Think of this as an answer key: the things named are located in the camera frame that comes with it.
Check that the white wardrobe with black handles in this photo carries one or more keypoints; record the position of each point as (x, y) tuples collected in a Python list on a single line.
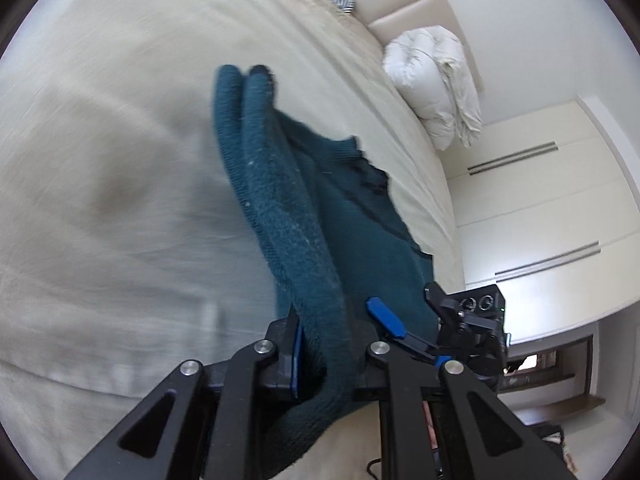
[(544, 211)]

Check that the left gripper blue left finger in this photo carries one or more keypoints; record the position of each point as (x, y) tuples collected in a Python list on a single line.
[(281, 376)]

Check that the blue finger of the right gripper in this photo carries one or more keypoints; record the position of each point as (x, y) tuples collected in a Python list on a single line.
[(443, 305), (385, 317)]

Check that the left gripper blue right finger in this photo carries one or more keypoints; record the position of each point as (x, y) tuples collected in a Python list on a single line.
[(375, 379)]

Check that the beige bed sheet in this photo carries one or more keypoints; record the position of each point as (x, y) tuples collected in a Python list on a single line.
[(123, 248)]

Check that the folded white duvet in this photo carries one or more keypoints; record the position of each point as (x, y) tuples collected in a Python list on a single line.
[(429, 69)]

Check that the dark wooden shelf niche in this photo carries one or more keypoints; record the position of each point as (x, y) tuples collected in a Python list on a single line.
[(553, 384)]

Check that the dark teal knit sweater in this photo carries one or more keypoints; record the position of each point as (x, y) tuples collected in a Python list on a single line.
[(332, 239)]

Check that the black camera box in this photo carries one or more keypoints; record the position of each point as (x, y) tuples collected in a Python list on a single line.
[(482, 307)]

